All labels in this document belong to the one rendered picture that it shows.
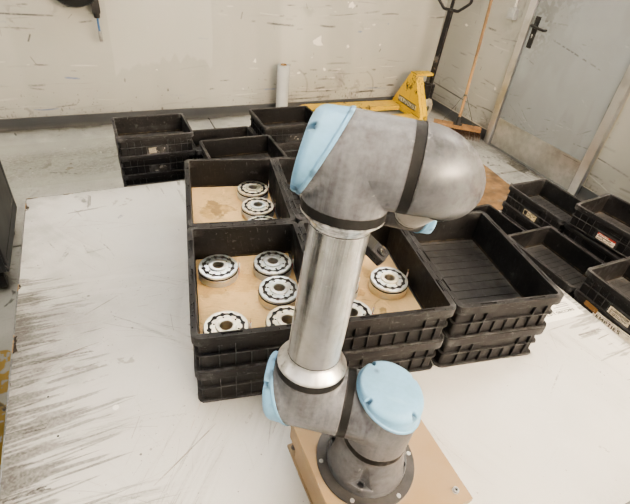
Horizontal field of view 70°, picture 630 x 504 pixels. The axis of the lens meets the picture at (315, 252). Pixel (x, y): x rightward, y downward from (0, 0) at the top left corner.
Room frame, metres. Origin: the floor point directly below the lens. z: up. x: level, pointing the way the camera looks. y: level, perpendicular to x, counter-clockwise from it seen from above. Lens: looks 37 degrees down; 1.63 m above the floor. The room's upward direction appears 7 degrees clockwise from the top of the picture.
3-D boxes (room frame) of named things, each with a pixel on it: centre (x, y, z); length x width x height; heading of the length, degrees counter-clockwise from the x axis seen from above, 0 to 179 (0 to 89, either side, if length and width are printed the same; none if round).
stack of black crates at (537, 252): (1.72, -1.12, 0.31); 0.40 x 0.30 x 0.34; 28
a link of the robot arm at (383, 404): (0.46, -0.14, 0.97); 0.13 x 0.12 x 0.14; 84
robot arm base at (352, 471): (0.46, -0.14, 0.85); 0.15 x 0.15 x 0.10
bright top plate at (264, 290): (0.85, 0.08, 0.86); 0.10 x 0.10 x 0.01
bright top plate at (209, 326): (0.70, 0.18, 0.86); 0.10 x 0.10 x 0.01
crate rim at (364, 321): (0.92, -0.14, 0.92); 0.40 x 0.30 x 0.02; 18
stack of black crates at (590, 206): (1.91, -1.47, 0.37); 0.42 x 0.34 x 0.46; 28
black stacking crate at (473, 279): (1.01, -0.43, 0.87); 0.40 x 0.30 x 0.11; 18
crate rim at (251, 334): (0.83, 0.14, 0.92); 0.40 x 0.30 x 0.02; 18
